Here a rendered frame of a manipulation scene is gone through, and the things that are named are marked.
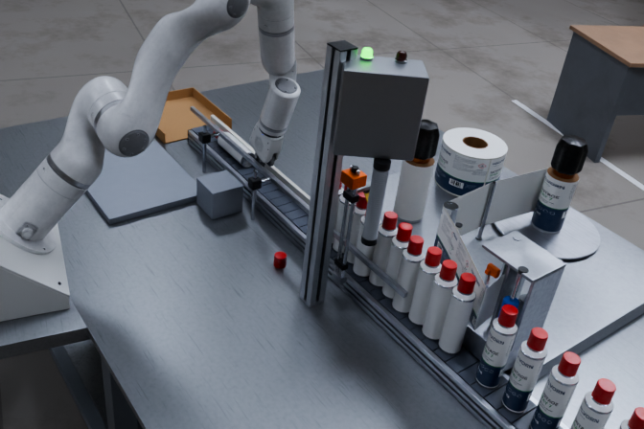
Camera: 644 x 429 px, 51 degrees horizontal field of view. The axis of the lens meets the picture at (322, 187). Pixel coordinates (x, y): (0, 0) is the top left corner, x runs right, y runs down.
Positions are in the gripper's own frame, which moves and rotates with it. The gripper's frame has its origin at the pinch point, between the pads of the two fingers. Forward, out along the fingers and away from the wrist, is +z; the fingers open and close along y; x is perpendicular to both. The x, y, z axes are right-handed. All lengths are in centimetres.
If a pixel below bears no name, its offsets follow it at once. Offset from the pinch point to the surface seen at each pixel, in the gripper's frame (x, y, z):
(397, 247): -2, 55, -32
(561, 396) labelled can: -2, 102, -45
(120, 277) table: -52, 21, 3
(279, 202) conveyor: -2.2, 15.7, -0.4
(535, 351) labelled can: -1, 92, -46
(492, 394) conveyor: -2, 93, -29
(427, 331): -3, 74, -24
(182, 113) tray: 2, -50, 29
